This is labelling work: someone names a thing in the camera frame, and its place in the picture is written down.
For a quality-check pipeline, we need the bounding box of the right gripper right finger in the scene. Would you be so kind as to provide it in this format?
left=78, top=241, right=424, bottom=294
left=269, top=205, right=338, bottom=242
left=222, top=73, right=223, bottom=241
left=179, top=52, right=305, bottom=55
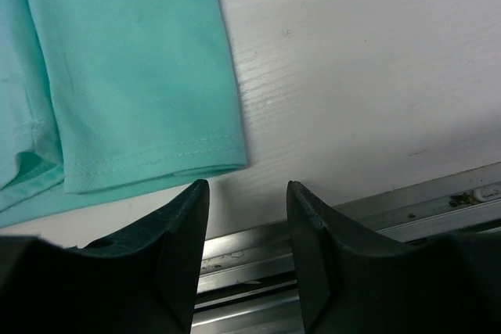
left=287, top=181, right=500, bottom=333

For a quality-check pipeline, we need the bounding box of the teal t-shirt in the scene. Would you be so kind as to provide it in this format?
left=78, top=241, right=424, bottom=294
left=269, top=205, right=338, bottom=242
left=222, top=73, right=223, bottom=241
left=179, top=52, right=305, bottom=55
left=1, top=0, right=247, bottom=227

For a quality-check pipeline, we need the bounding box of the aluminium mounting rail frame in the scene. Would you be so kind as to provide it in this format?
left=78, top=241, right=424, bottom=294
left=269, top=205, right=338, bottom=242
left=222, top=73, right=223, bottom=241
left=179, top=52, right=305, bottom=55
left=192, top=164, right=500, bottom=333

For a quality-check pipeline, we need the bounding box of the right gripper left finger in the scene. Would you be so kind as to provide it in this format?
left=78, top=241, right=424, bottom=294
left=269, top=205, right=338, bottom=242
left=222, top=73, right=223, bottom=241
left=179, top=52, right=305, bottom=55
left=1, top=180, right=210, bottom=333

